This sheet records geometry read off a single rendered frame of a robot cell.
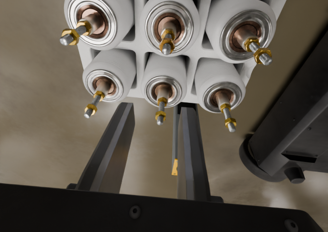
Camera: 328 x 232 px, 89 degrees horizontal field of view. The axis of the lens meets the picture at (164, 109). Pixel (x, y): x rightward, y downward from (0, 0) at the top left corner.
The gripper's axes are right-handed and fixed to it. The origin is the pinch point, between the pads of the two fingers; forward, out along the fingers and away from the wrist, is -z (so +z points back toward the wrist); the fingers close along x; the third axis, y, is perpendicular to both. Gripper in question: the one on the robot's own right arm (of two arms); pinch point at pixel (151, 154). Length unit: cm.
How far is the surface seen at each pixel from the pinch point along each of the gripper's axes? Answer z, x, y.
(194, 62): -29.9, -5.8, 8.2
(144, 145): -48, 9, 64
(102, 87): -20.6, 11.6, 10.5
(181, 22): -22.5, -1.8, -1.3
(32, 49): -48, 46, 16
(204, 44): -32.9, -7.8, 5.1
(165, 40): -15.1, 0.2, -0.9
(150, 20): -22.5, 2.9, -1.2
